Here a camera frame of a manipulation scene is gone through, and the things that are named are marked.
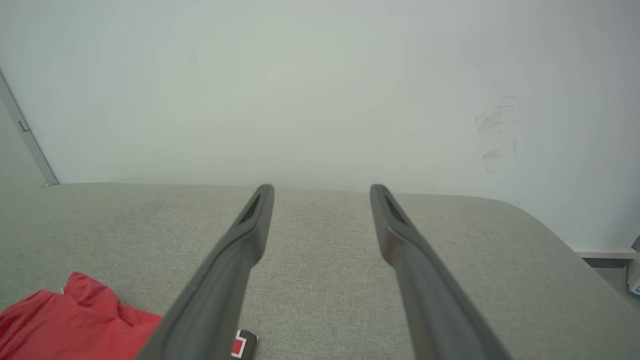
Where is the grey metal frame strip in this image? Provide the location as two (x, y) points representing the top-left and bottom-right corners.
(0, 67), (60, 189)

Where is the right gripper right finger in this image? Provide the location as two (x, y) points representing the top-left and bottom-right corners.
(369, 183), (512, 360)

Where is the red and white jersey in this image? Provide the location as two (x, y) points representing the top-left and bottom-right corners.
(0, 271), (259, 360)

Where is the white appliance with label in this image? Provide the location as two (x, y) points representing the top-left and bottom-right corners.
(627, 234), (640, 297)

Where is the grey fabric sofa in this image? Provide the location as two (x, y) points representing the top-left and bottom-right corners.
(0, 182), (640, 360)

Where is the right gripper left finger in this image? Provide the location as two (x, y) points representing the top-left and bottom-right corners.
(136, 183), (275, 360)

